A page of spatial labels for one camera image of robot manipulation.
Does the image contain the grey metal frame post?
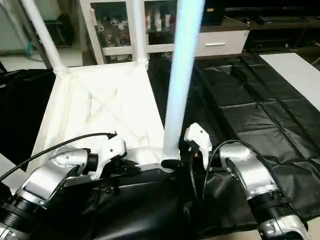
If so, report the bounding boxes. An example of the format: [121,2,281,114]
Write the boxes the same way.
[12,0,55,69]

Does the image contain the blue plastic stool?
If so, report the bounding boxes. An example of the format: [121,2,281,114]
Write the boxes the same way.
[24,41,37,57]

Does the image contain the white glass door cabinet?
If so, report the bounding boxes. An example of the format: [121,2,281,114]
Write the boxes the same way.
[79,0,182,66]

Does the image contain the black low media cabinet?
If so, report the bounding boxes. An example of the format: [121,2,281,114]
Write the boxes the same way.
[245,15,320,54]

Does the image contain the black table mat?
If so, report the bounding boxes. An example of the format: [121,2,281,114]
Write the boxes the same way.
[0,50,320,240]

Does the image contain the white drawer unit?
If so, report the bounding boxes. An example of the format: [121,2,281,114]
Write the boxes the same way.
[194,30,251,59]

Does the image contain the black box device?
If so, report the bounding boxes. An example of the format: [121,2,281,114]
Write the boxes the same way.
[202,0,227,26]

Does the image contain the white plastic table top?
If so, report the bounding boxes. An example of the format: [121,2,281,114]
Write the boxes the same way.
[27,61,179,177]

